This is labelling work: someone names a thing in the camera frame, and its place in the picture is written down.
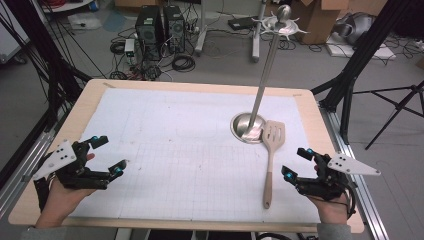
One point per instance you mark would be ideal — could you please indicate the aluminium rail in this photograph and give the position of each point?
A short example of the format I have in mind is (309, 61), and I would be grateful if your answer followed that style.
(365, 200)
(20, 173)

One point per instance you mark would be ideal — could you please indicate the black computer tower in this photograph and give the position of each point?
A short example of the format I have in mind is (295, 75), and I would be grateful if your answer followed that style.
(149, 30)
(174, 28)

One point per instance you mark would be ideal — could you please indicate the white power adapter box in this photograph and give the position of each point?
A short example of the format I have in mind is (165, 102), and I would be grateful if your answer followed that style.
(129, 46)

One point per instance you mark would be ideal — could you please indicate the white grid mat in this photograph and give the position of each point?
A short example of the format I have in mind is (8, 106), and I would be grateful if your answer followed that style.
(183, 133)

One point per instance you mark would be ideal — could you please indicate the black metal frame post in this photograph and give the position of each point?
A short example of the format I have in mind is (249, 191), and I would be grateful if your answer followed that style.
(46, 56)
(363, 56)

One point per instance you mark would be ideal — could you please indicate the grey rounded appliance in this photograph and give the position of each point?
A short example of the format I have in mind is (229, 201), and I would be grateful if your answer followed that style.
(358, 26)

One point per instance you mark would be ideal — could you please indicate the person's left hand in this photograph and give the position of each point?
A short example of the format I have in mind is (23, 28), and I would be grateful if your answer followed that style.
(60, 203)

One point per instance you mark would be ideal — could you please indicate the white stand leg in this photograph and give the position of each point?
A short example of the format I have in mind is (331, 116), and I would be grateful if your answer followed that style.
(201, 40)
(256, 46)

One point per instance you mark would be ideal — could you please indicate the beige slotted spatula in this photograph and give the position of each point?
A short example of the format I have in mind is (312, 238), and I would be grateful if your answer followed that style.
(270, 166)

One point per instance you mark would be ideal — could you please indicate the black tripod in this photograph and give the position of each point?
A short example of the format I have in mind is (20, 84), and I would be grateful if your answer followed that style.
(398, 106)

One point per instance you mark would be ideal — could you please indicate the white flat board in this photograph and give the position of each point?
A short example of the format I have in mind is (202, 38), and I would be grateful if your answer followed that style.
(383, 52)

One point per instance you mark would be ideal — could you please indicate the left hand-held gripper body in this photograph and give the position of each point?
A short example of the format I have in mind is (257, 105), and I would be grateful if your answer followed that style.
(60, 158)

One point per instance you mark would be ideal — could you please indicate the cardboard box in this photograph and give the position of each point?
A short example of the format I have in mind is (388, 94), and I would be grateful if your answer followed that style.
(316, 23)

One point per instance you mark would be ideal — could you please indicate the person's right hand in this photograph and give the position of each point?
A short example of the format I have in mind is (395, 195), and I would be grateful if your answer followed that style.
(333, 211)

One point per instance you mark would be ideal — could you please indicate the black flat box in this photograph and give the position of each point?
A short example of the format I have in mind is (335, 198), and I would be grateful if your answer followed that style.
(241, 22)

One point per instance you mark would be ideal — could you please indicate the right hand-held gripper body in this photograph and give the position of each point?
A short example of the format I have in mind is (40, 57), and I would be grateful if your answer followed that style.
(333, 183)

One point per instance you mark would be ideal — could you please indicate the metal utensil stand rack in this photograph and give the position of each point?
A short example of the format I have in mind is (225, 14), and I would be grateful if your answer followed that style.
(263, 83)

